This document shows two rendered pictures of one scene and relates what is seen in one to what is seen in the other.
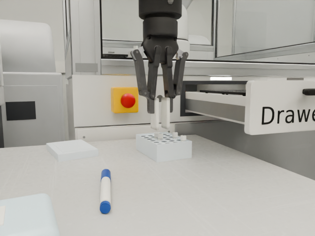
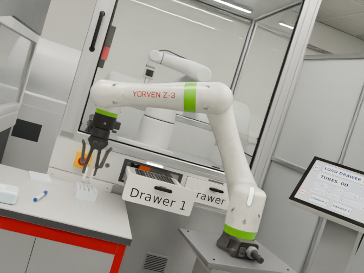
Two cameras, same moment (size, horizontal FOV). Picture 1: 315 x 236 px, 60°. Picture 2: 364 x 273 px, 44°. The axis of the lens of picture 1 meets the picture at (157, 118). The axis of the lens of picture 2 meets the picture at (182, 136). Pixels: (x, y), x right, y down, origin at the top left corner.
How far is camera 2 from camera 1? 1.34 m
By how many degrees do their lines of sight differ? 9
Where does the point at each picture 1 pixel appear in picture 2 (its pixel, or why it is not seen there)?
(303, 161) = not seen: hidden behind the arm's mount
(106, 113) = (70, 163)
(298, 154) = not seen: hidden behind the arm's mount
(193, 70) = (135, 154)
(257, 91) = (131, 179)
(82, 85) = (61, 143)
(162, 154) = (78, 195)
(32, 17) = (75, 26)
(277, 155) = not seen: hidden behind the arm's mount
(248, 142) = (164, 214)
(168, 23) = (102, 132)
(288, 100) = (149, 189)
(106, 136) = (65, 178)
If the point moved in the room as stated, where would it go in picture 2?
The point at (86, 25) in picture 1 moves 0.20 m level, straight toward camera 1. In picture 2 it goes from (74, 110) to (67, 112)
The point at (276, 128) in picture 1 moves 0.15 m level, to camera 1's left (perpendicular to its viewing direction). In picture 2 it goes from (138, 200) to (104, 189)
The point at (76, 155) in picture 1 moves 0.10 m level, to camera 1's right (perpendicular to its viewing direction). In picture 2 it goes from (39, 181) to (61, 189)
